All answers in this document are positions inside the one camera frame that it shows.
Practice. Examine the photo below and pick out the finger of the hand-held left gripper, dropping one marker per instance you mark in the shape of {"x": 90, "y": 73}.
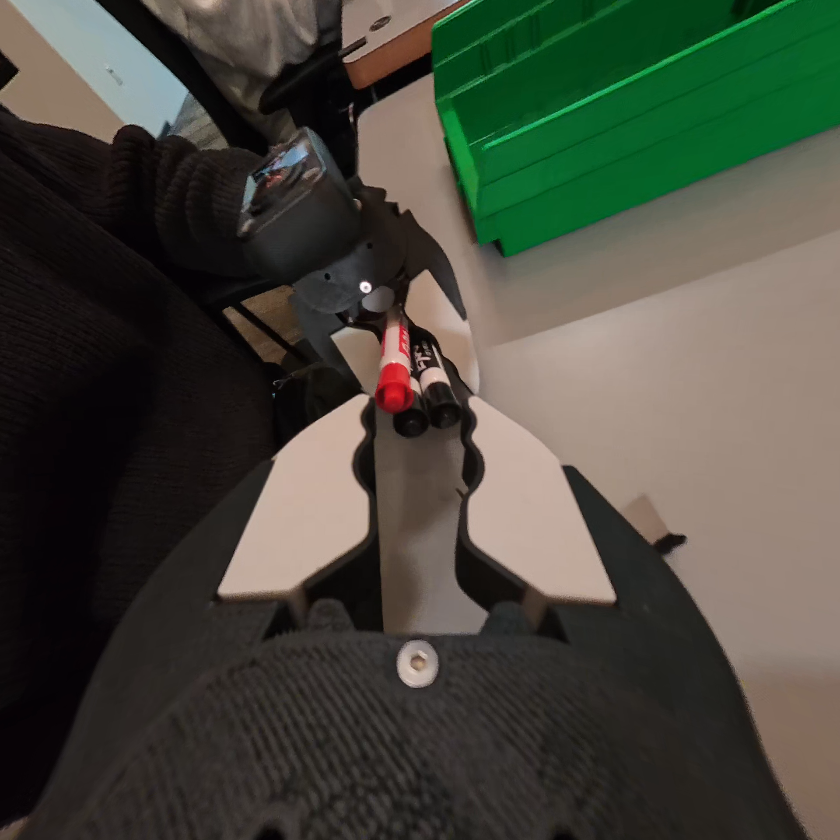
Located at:
{"x": 446, "y": 328}
{"x": 358, "y": 358}

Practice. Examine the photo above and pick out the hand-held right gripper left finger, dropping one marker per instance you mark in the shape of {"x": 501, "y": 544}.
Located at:
{"x": 295, "y": 525}

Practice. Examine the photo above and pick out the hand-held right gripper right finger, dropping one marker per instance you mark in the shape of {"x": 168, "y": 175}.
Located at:
{"x": 544, "y": 531}

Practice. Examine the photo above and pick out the red dry erase marker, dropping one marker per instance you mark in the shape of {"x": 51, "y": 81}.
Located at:
{"x": 394, "y": 394}

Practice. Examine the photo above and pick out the green plastic bin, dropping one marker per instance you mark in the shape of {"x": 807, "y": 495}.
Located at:
{"x": 623, "y": 131}

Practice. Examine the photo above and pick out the dark olive pants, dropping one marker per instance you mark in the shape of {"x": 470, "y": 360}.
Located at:
{"x": 308, "y": 400}

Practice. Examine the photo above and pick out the black office chair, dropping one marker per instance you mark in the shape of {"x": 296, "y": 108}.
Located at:
{"x": 302, "y": 79}

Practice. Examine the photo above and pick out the wooden edged table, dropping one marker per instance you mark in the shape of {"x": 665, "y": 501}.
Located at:
{"x": 387, "y": 26}

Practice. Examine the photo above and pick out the black knit sweater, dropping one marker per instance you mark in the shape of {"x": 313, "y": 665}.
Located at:
{"x": 79, "y": 394}

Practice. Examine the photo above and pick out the white wall plate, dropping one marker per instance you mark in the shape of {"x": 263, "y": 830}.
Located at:
{"x": 115, "y": 76}

